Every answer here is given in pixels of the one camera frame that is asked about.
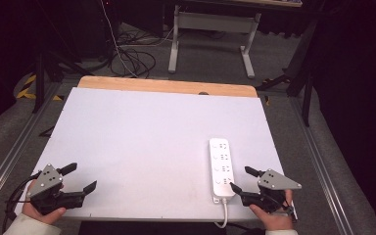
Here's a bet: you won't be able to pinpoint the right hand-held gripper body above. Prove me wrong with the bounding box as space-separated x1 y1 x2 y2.
240 167 303 214

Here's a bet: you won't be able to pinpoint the white power strip cable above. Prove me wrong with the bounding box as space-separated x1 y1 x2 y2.
212 197 230 230

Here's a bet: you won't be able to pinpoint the person's right hand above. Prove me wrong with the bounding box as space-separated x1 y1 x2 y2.
249 189 295 232

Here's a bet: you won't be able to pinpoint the white metal desk frame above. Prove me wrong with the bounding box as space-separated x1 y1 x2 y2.
166 3 262 80

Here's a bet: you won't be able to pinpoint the black tripod stand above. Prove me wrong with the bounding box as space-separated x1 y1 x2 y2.
31 38 94 115

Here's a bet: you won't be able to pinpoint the white cable on floor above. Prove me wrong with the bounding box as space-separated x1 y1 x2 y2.
99 0 140 78

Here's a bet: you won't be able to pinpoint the person's left hand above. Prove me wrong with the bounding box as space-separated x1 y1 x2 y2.
22 179 68 226

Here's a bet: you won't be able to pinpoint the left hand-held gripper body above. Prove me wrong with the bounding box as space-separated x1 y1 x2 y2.
26 163 86 216

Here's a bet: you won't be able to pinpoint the white board sheet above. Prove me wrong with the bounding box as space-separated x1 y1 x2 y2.
14 86 298 223

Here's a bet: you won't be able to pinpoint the white power strip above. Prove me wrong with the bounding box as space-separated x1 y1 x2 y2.
208 137 236 206

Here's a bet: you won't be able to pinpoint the black metal stand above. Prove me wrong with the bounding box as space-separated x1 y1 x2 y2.
255 19 319 128

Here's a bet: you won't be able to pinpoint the black cables on floor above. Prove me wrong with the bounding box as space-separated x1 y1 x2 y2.
109 28 158 79

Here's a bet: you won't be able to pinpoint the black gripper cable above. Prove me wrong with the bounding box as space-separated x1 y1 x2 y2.
1 170 43 233

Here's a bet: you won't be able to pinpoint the aluminium rail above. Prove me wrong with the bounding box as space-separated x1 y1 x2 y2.
0 81 63 214
288 96 355 235

